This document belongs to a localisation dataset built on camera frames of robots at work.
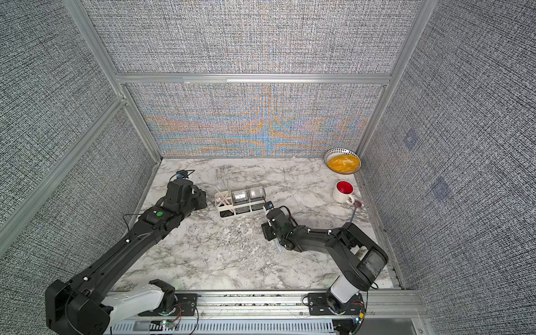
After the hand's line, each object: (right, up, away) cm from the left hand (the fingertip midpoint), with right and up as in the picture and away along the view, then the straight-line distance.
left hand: (206, 191), depth 80 cm
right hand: (+23, -13, +11) cm, 29 cm away
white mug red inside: (+60, -1, +21) cm, 64 cm away
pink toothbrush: (+6, -6, +11) cm, 14 cm away
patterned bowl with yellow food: (+63, +14, +29) cm, 71 cm away
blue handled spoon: (+66, -7, +20) cm, 70 cm away
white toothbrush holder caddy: (+4, -10, +14) cm, 18 cm away
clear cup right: (+18, -3, +29) cm, 34 cm away
